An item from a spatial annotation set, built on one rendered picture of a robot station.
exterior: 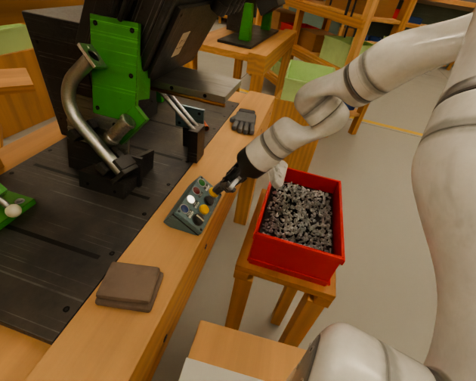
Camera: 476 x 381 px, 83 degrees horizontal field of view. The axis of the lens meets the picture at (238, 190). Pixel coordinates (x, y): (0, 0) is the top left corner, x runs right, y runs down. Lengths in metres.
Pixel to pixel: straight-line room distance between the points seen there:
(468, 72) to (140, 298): 0.51
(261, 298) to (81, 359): 1.19
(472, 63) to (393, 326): 1.66
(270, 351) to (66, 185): 0.62
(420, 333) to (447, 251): 1.70
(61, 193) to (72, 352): 0.40
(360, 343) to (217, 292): 1.41
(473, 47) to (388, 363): 0.23
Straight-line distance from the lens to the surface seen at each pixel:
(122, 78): 0.70
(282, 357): 0.59
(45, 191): 0.82
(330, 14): 3.33
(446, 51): 0.43
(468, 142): 0.22
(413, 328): 1.91
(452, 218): 0.22
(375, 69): 0.44
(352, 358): 0.20
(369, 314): 1.81
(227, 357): 0.57
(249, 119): 1.11
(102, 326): 0.55
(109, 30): 0.72
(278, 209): 0.77
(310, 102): 0.51
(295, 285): 0.73
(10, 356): 0.61
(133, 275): 0.55
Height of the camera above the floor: 1.39
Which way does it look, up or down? 39 degrees down
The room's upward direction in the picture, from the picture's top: 9 degrees clockwise
